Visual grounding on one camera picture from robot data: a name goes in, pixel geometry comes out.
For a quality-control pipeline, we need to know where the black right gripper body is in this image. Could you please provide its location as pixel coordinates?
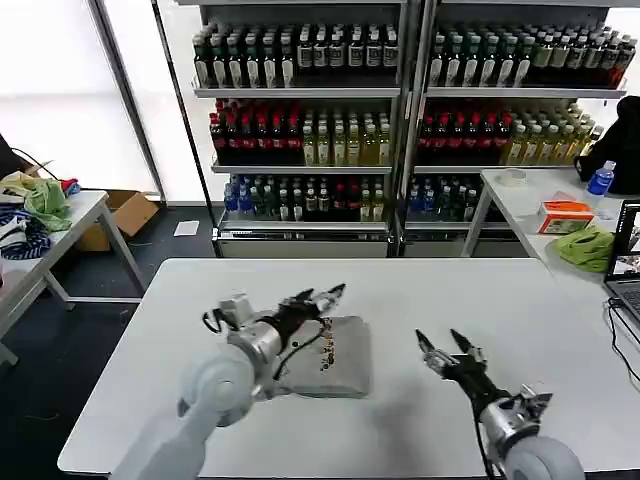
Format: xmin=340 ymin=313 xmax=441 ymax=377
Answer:
xmin=441 ymin=351 xmax=512 ymax=410

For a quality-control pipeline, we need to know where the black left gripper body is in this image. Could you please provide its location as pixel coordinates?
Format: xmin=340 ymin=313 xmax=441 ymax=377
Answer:
xmin=272 ymin=298 xmax=325 ymax=345

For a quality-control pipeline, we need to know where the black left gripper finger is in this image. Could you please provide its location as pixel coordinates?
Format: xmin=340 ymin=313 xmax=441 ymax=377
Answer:
xmin=281 ymin=287 xmax=316 ymax=306
xmin=313 ymin=282 xmax=347 ymax=315

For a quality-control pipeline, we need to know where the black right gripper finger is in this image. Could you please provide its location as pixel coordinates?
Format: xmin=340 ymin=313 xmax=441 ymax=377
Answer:
xmin=449 ymin=327 xmax=486 ymax=363
xmin=414 ymin=327 xmax=455 ymax=375

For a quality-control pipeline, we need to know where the grey printed t-shirt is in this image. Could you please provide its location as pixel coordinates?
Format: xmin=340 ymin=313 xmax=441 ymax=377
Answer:
xmin=271 ymin=314 xmax=374 ymax=400

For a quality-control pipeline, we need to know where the narrow bottle shelf rack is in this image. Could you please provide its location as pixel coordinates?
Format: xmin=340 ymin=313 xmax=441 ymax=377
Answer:
xmin=192 ymin=0 xmax=412 ymax=259

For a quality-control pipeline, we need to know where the white side table with laptop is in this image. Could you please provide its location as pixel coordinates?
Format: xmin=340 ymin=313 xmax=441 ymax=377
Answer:
xmin=460 ymin=167 xmax=640 ymax=302

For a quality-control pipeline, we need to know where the bright green cloth bundle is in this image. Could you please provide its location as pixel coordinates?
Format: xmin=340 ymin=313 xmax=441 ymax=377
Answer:
xmin=553 ymin=227 xmax=616 ymax=274

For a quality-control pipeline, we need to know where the orange white carton box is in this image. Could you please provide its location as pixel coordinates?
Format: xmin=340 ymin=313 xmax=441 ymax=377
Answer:
xmin=536 ymin=199 xmax=600 ymax=236

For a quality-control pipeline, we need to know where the grey open laptop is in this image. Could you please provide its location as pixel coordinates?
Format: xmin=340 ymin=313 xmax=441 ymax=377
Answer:
xmin=603 ymin=199 xmax=640 ymax=322

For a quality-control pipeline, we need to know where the brown cardboard box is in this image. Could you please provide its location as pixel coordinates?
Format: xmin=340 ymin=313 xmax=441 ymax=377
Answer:
xmin=76 ymin=189 xmax=162 ymax=253

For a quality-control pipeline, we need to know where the wide bottle shelf rack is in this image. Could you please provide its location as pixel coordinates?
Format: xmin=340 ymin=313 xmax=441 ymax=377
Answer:
xmin=399 ymin=0 xmax=632 ymax=259

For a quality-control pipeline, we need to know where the thin black slanted pole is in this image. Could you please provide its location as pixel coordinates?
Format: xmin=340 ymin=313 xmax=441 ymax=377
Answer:
xmin=151 ymin=0 xmax=222 ymax=259

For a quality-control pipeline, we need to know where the blue capped water bottle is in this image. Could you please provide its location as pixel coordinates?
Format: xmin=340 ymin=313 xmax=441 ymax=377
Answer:
xmin=585 ymin=159 xmax=618 ymax=198

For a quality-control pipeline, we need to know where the white side table with clothes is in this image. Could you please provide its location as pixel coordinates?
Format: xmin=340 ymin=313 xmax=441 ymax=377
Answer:
xmin=0 ymin=189 xmax=149 ymax=367

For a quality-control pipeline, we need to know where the black bag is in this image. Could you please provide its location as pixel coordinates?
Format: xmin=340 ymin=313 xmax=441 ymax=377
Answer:
xmin=573 ymin=94 xmax=640 ymax=196

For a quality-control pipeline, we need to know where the green crumpled garment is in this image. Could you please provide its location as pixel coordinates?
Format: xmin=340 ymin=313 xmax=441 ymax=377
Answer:
xmin=23 ymin=177 xmax=74 ymax=233

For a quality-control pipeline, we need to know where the blue white striped garment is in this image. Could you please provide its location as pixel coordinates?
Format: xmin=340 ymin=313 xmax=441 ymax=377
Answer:
xmin=0 ymin=205 xmax=54 ymax=261

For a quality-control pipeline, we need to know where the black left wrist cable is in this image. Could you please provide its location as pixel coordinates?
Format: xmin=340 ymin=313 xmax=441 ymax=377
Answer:
xmin=201 ymin=308 xmax=327 ymax=384

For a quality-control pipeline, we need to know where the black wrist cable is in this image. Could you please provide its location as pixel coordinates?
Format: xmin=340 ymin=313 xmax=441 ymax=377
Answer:
xmin=201 ymin=308 xmax=327 ymax=384
xmin=469 ymin=394 xmax=503 ymax=480

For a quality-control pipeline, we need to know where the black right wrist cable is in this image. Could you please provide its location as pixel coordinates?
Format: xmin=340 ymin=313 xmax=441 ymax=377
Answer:
xmin=469 ymin=394 xmax=503 ymax=480

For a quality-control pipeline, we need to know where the black laptop cable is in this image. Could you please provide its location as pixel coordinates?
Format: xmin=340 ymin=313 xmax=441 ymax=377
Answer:
xmin=606 ymin=296 xmax=640 ymax=392

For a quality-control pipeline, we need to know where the grey window frame post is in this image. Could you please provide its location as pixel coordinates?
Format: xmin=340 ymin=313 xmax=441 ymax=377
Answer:
xmin=88 ymin=0 xmax=167 ymax=202

